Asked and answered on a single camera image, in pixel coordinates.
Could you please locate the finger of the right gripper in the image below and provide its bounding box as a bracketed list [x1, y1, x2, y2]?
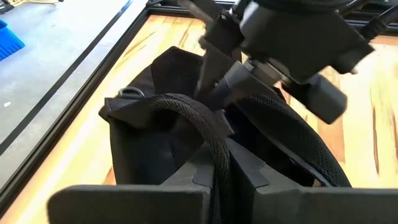
[195, 46, 243, 103]
[208, 60, 348, 126]

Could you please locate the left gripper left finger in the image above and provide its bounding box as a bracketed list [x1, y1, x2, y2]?
[46, 142, 216, 224]

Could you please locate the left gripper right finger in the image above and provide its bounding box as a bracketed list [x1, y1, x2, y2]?
[226, 138, 398, 224]

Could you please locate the black backpack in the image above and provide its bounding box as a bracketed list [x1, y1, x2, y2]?
[98, 45, 352, 224]

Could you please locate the blue ribbed floor bin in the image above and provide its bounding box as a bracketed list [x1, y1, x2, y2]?
[0, 19, 26, 62]

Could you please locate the black aluminium table frame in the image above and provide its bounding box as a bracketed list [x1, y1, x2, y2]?
[0, 0, 398, 215]

